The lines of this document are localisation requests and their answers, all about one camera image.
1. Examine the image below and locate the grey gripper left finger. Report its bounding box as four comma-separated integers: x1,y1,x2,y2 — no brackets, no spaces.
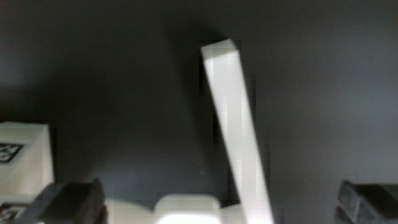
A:
16,179,108,224

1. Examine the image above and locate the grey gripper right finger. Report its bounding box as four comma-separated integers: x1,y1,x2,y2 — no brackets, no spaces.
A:
334,180,398,224

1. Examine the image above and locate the white chair back frame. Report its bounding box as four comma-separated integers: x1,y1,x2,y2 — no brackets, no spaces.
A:
0,122,55,224

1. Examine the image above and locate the white chair seat part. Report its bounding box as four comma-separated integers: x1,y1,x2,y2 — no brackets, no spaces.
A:
105,194,245,224

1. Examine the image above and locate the white block right edge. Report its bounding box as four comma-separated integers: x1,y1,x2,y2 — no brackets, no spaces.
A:
201,39,275,224

